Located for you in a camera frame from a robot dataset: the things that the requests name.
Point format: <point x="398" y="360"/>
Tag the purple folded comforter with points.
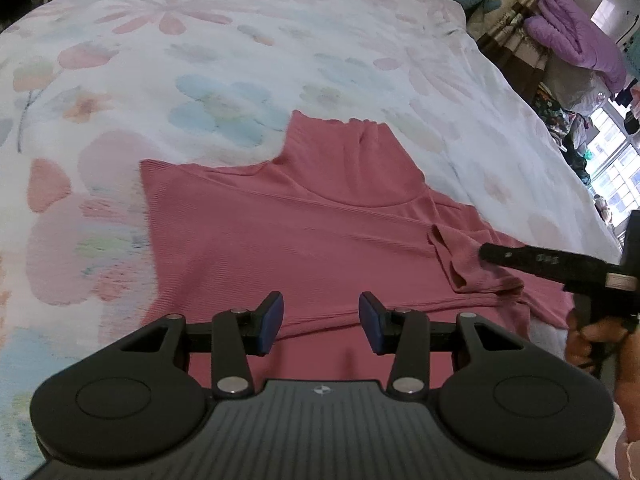
<point x="564" y="28"/>

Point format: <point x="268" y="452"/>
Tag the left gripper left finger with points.
<point x="238" y="334"/>

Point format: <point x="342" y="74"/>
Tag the pink turtleneck shirt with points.
<point x="340" y="211"/>

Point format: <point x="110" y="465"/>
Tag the brown striped curtain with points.
<point x="520" y="59"/>

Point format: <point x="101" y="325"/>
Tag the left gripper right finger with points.
<point x="404" y="334"/>

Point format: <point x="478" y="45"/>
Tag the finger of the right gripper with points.
<point x="573" y="271"/>

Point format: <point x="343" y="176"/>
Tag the floral white bedspread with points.
<point x="89" y="88"/>

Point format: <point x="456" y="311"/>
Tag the person's right hand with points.
<point x="578" y="347"/>

